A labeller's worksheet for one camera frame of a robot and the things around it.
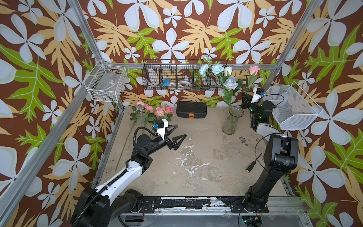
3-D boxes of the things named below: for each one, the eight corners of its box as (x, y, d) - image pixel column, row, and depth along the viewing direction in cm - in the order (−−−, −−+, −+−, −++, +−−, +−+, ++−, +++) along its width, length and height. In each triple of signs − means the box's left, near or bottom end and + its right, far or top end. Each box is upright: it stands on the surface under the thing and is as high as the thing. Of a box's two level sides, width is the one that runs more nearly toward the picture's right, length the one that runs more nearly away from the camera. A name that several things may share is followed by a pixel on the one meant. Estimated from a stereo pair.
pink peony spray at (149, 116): (140, 125, 108) (139, 122, 105) (144, 108, 119) (143, 105, 116) (154, 125, 108) (153, 122, 105) (156, 108, 119) (156, 105, 116)
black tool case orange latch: (176, 119, 114) (176, 114, 109) (176, 105, 125) (176, 99, 120) (206, 119, 114) (207, 114, 109) (204, 105, 125) (205, 99, 120)
